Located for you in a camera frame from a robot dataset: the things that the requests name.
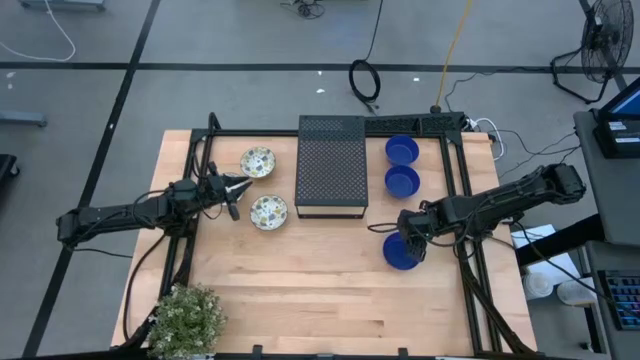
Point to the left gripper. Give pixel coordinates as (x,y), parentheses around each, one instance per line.
(219,189)

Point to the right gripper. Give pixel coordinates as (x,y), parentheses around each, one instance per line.
(416,222)

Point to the blue plastic mini bowl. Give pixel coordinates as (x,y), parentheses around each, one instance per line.
(402,149)
(402,181)
(392,255)

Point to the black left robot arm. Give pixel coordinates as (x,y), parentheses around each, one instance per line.
(100,220)

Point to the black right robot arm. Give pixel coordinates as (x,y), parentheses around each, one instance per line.
(500,200)

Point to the black perforated electronics box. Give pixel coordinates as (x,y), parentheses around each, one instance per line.
(400,123)

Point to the white cup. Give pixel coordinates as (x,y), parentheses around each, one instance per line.
(575,292)
(537,286)

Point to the small green potted plant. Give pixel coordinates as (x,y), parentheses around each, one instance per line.
(187,320)

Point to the black beam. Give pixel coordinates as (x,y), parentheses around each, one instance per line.
(560,241)

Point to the grey desk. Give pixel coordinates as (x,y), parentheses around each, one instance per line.
(600,190)
(620,255)

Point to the backlit computer keyboard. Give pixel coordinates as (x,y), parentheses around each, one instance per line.
(622,300)

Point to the black device with labels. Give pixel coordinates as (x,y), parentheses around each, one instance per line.
(615,145)

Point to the grey floor bar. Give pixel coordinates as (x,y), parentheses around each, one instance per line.
(22,118)

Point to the black caster base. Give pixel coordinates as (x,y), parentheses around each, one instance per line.
(6,167)

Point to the grey cart base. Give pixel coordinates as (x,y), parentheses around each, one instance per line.
(65,4)

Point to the black computer monitor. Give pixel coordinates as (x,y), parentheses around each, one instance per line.
(627,102)

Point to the black floor fan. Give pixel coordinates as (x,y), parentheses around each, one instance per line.
(607,40)

